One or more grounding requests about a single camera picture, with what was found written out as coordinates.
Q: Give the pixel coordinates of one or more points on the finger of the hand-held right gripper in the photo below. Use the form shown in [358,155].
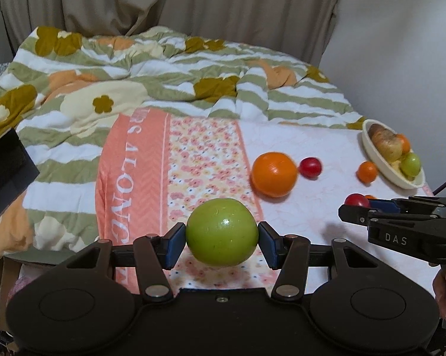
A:
[356,216]
[423,202]

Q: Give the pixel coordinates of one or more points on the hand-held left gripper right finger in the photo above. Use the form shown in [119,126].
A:
[267,246]

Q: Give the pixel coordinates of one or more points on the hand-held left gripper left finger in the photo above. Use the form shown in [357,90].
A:
[176,246]

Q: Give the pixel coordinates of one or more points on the small red plum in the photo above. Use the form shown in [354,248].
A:
[311,167]
[358,200]

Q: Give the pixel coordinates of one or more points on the small green apple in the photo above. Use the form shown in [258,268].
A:
[410,164]

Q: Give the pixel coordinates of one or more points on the large green apple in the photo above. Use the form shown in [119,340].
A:
[221,230]

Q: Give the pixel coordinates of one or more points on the cream bowl with bear print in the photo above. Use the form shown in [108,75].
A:
[378,164]

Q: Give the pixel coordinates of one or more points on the large orange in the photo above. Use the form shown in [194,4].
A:
[404,142]

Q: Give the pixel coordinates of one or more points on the person's right hand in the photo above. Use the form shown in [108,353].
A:
[443,295]

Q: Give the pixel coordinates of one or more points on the small tangerine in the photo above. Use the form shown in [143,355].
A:
[370,197]
[367,171]

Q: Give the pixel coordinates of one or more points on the medium orange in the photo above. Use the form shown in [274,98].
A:
[274,174]

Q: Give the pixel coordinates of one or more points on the pink floral tablecloth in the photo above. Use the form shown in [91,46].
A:
[208,148]

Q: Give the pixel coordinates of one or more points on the green striped floral blanket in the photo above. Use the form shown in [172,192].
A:
[97,92]

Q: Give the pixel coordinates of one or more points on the black box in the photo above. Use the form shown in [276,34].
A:
[8,170]

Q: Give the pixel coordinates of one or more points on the beige curtain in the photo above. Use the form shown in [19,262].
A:
[171,0]

